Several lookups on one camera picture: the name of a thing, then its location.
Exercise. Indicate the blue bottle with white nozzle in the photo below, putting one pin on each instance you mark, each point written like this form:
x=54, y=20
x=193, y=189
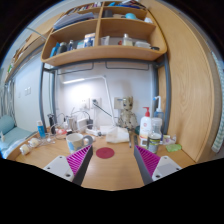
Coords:
x=158, y=111

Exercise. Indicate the white wall socket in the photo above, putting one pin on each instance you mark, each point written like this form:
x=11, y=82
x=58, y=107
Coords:
x=95, y=102

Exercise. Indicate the patterned grey curtain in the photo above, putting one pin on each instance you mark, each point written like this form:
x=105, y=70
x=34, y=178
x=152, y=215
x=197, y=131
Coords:
x=6, y=98

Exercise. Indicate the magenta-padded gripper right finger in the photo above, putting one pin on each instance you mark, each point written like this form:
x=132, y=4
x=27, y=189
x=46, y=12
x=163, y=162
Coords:
x=148, y=160

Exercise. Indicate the white pump bottle, red top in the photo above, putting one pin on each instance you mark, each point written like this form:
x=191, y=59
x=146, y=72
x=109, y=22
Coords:
x=145, y=125

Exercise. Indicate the blue tube with white cap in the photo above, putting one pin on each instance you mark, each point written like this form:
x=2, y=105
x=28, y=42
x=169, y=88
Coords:
x=41, y=130

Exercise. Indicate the teal cushion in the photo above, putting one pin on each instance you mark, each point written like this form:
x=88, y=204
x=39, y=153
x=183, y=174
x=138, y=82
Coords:
x=10, y=131

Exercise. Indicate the cream mug with blue print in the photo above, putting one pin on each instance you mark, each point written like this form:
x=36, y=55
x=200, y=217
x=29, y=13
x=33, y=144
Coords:
x=74, y=141

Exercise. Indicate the small white display box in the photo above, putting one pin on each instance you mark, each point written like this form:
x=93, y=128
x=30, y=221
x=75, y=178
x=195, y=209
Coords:
x=143, y=141

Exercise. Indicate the white wall panel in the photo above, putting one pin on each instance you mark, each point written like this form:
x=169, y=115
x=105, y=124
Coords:
x=118, y=102

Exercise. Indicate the flat round red coaster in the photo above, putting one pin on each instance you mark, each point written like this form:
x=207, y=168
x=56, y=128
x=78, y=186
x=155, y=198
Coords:
x=105, y=153

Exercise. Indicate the dark green round tin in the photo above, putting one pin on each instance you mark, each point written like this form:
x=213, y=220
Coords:
x=137, y=130

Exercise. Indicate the clear bottle with dark label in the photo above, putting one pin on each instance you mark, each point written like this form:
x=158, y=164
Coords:
x=154, y=138

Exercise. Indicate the white power adapter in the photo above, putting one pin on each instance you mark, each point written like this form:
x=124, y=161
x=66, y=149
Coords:
x=82, y=124

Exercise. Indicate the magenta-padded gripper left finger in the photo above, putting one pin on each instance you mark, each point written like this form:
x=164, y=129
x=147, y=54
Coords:
x=78, y=160

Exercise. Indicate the green cloth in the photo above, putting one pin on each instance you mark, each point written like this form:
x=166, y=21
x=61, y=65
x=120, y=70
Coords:
x=174, y=147

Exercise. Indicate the black electric shaver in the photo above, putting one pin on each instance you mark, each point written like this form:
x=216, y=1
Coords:
x=51, y=124

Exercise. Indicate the tree creature figurine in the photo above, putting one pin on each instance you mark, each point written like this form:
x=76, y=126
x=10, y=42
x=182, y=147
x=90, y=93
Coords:
x=127, y=115

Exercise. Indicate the wooden shelf unit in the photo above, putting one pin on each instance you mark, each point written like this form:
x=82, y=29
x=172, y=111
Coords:
x=100, y=51

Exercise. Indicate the white tape roll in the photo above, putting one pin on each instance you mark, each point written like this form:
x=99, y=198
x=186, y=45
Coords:
x=24, y=149
x=33, y=142

